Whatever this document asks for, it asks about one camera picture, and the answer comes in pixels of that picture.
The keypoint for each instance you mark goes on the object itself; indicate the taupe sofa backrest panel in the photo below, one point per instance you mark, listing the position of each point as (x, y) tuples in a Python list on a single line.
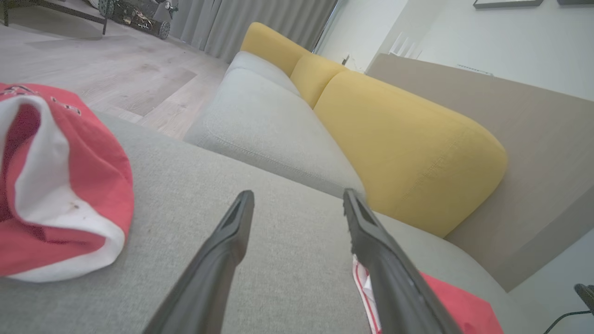
[(547, 162)]

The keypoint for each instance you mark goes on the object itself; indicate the red shorts with white hem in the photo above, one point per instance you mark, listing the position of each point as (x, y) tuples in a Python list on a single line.
[(93, 162)]

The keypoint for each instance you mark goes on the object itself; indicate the dark metal bench frame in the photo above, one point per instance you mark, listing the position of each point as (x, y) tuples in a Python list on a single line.
[(74, 11)]

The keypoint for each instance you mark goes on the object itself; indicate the white ribbed radiator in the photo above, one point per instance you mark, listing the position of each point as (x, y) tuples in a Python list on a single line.
[(406, 46)]

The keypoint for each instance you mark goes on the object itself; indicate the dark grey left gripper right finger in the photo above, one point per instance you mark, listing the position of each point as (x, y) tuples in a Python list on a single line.
[(394, 287)]

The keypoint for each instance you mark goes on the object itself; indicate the dark wheeled toy vehicle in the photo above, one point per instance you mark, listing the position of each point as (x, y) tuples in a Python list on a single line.
[(134, 14)]

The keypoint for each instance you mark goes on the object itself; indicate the small wall socket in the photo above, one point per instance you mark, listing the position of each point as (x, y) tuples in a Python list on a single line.
[(346, 59)]

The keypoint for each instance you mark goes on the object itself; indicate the small yellow sofa back cushion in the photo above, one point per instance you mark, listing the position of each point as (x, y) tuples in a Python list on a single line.
[(269, 44), (315, 76)]

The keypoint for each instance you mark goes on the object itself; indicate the grey curtain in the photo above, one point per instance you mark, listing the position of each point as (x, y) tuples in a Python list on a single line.
[(241, 23)]

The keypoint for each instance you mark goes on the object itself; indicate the dark picture frame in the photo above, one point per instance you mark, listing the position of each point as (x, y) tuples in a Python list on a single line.
[(575, 2)]

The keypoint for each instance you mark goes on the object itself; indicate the large yellow sofa back cushion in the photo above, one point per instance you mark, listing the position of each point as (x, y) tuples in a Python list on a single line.
[(408, 148)]

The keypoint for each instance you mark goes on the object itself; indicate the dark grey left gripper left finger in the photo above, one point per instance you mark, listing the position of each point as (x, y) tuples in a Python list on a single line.
[(209, 278)]

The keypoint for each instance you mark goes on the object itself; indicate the shiny metal pole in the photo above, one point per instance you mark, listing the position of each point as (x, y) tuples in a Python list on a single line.
[(333, 21)]

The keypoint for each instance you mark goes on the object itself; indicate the white wall vent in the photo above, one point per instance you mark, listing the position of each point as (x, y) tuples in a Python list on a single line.
[(473, 69)]

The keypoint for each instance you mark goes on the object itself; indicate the large grey sofa seat cushion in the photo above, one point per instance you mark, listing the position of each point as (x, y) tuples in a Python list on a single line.
[(278, 278)]

